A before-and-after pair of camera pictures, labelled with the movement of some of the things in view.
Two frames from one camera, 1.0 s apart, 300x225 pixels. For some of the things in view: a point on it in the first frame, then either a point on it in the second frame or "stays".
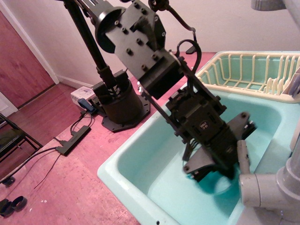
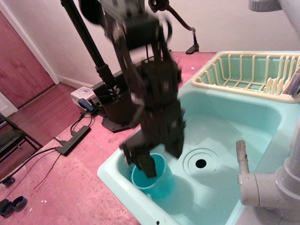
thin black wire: (48, 173) stays
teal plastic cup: (225, 185) to (162, 185)
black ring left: (6, 208) stays
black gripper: (198, 116) to (163, 124)
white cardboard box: (83, 92) stays
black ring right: (19, 203) stays
